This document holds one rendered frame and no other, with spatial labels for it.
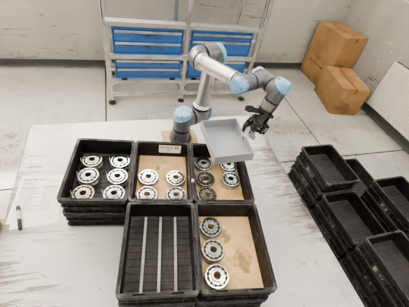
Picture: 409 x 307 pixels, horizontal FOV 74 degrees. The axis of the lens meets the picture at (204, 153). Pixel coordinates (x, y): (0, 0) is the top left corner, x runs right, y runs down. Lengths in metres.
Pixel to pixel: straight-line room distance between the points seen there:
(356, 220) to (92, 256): 1.82
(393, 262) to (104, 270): 1.70
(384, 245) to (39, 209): 2.07
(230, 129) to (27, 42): 3.17
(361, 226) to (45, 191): 2.10
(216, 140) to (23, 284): 1.06
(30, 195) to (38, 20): 2.69
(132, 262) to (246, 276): 0.48
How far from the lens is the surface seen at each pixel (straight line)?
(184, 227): 1.32
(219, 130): 1.47
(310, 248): 1.61
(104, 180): 1.49
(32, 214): 1.61
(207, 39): 3.19
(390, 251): 2.20
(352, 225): 2.31
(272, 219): 1.61
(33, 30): 4.08
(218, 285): 1.20
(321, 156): 2.50
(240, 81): 1.19
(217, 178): 1.52
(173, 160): 1.56
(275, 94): 1.26
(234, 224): 1.37
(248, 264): 1.30
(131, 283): 1.21
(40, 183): 1.72
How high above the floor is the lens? 1.97
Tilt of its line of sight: 44 degrees down
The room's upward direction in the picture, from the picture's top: 12 degrees clockwise
